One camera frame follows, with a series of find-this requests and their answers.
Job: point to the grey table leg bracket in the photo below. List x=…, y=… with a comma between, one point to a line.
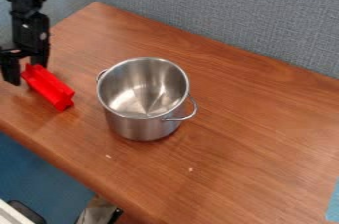
x=98, y=212

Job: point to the red rectangular block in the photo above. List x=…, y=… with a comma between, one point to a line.
x=48, y=86

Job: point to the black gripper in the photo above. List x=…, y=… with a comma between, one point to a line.
x=29, y=40

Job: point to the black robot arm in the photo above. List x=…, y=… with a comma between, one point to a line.
x=24, y=8

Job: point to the white object bottom left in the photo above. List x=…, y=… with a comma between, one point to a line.
x=10, y=216

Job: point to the stainless steel pot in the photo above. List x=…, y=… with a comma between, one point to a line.
x=144, y=95

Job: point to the black object bottom left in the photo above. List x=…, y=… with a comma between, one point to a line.
x=22, y=209

